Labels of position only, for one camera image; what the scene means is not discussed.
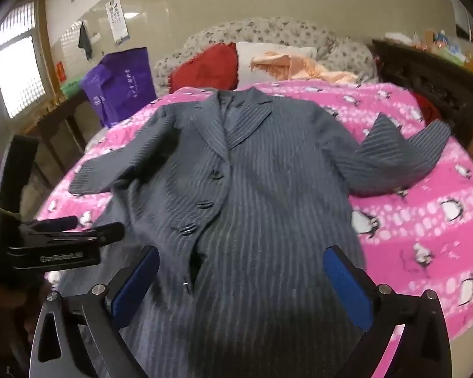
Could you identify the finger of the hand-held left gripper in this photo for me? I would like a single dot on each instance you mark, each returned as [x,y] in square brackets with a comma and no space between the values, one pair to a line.
[102,232]
[55,224]

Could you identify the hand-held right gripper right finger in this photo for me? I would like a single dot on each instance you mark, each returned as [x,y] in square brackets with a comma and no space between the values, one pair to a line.
[347,287]

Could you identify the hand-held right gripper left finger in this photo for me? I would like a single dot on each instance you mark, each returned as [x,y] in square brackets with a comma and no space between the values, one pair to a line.
[136,283]

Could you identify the grey striped suit jacket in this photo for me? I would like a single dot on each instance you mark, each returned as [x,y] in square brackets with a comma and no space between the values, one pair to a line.
[260,204]

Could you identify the wooden table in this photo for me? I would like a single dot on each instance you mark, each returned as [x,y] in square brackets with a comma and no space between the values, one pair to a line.
[63,122]

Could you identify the pink penguin blanket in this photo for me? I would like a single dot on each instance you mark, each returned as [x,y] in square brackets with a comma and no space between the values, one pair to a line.
[418,212]

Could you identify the green plastic bag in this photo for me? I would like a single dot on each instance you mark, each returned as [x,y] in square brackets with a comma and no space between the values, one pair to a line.
[71,88]

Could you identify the purple shopping bag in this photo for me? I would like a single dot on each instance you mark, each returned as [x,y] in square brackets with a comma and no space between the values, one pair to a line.
[122,86]

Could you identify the window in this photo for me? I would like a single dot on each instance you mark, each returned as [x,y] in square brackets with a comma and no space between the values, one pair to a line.
[19,71]

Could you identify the dark hanging cloth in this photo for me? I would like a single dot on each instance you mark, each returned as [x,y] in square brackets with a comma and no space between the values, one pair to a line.
[85,41]

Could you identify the red pillow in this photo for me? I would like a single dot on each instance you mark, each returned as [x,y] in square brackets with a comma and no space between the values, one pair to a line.
[205,67]

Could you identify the red cloth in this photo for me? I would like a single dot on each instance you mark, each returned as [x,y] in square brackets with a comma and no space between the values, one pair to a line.
[427,106]

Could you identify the dark wooden cabinet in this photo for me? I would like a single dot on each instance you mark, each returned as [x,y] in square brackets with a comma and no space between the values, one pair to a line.
[437,82]

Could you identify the orange fringed towel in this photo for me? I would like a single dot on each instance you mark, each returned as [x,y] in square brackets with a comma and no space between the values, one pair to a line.
[299,67]

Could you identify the white pillow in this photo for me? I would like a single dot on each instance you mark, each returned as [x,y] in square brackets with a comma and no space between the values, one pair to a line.
[276,47]

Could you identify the pile of colourful clutter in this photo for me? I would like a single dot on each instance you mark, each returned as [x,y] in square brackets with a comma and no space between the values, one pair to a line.
[445,45]

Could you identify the floral quilt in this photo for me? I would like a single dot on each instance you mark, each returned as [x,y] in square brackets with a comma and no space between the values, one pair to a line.
[268,29]

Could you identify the red wall sticker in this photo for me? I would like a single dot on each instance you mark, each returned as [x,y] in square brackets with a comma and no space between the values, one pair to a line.
[61,71]

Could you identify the wall calendar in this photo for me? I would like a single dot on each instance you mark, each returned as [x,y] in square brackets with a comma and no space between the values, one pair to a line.
[116,19]

